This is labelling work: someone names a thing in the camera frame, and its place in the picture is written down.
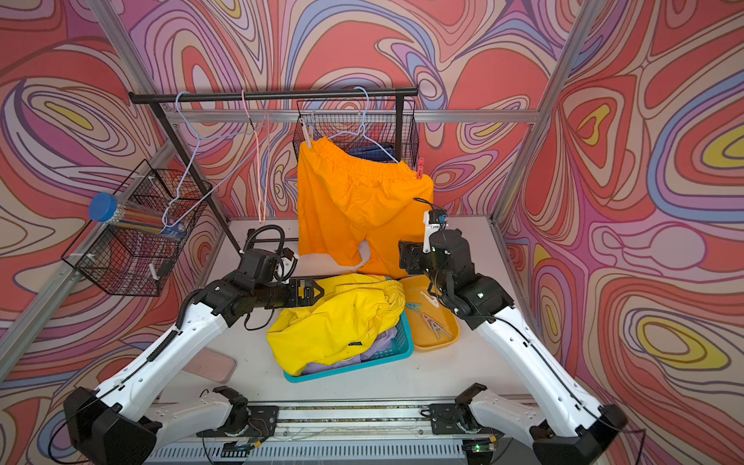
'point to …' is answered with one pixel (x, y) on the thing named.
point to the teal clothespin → (414, 306)
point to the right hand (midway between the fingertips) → (413, 251)
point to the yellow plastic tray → (422, 333)
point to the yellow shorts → (352, 312)
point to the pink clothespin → (436, 326)
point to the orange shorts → (346, 197)
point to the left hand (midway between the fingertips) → (315, 293)
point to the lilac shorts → (383, 339)
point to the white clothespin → (432, 299)
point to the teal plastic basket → (402, 345)
